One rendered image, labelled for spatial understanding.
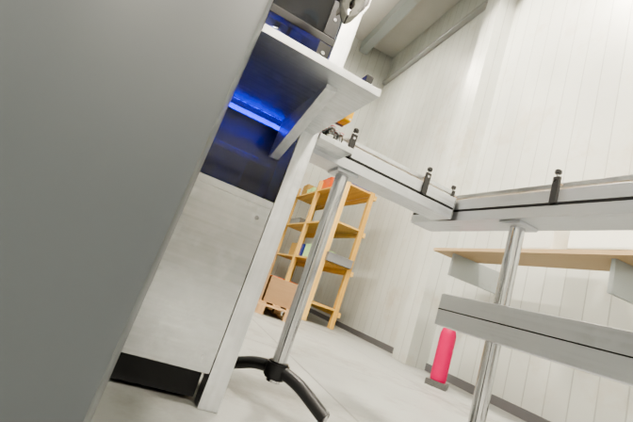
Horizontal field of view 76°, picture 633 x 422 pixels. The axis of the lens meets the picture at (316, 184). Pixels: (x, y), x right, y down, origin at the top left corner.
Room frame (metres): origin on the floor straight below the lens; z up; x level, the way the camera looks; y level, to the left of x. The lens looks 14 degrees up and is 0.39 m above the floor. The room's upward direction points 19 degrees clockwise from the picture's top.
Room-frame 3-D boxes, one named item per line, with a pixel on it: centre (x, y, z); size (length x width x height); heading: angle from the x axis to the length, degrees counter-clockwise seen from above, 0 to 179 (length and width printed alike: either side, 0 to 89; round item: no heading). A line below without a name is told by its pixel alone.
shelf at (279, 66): (0.97, 0.34, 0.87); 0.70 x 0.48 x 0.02; 109
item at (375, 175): (1.52, -0.22, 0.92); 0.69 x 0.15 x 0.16; 109
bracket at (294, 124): (1.04, 0.10, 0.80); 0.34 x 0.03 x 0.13; 19
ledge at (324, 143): (1.33, 0.00, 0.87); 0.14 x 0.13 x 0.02; 19
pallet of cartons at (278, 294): (5.09, 0.26, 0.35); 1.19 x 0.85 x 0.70; 9
